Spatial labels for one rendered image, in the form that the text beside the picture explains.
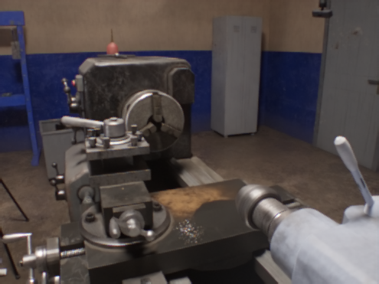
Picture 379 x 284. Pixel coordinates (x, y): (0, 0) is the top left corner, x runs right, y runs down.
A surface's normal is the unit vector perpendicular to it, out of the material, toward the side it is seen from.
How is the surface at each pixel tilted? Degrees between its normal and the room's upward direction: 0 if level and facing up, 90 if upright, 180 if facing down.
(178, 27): 90
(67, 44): 90
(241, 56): 90
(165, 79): 90
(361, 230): 0
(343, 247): 0
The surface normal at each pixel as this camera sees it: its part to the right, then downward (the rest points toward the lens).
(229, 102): 0.36, 0.27
